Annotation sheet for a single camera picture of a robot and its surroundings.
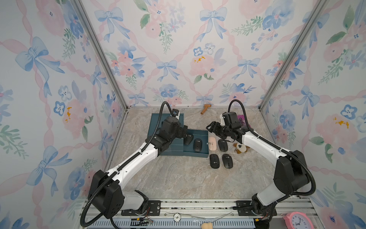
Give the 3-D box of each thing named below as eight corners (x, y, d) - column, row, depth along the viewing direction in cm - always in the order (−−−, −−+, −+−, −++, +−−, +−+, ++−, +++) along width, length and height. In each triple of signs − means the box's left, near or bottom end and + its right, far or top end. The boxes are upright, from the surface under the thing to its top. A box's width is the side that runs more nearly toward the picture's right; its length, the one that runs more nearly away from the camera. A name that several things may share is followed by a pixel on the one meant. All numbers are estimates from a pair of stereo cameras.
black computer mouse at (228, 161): (223, 168, 90) (224, 167, 88) (221, 155, 95) (222, 153, 93) (233, 168, 90) (234, 167, 88) (230, 155, 95) (231, 153, 93)
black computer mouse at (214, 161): (210, 168, 90) (211, 167, 88) (209, 155, 95) (209, 153, 93) (219, 168, 90) (220, 167, 88) (217, 155, 95) (218, 153, 93)
